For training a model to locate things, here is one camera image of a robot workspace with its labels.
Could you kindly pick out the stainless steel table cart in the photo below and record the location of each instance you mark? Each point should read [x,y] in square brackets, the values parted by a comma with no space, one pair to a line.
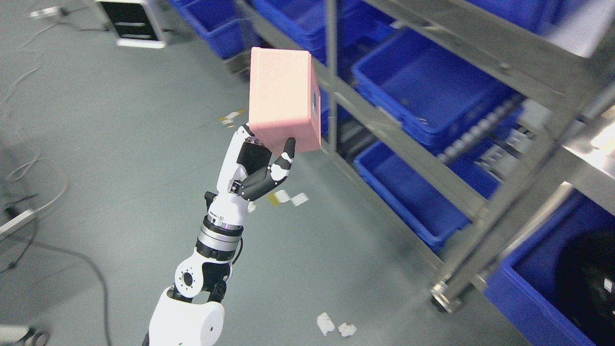
[541,179]

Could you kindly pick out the blue bin shelf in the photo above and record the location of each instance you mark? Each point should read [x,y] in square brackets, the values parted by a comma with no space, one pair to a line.
[433,93]
[424,209]

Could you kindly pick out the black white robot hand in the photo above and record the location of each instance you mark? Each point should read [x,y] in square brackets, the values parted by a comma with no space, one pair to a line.
[247,173]

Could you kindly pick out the black helmet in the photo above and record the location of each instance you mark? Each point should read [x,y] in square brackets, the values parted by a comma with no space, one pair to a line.
[585,285]

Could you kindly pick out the white electronic box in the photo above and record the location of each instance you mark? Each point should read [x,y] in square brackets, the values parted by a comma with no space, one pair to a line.
[134,23]

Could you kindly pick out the blue bin with helmet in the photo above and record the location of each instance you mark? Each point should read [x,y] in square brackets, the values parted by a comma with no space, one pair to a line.
[523,288]

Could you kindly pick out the blue bin middle shelf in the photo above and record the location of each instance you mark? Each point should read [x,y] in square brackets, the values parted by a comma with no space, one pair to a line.
[433,93]

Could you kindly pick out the blue bin lower shelf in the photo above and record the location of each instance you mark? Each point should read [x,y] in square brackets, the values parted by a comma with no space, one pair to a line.
[424,209]

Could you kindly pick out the pink plastic storage box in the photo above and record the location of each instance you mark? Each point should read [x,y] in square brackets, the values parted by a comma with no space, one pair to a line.
[284,99]

